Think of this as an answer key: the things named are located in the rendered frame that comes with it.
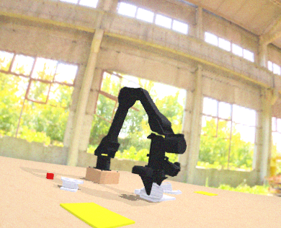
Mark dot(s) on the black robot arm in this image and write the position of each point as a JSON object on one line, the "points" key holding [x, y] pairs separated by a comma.
{"points": [[159, 123]]}

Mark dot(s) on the small red block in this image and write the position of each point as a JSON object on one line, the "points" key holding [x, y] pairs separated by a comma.
{"points": [[50, 176]]}

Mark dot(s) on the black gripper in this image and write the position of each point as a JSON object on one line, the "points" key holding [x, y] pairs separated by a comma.
{"points": [[149, 173]]}

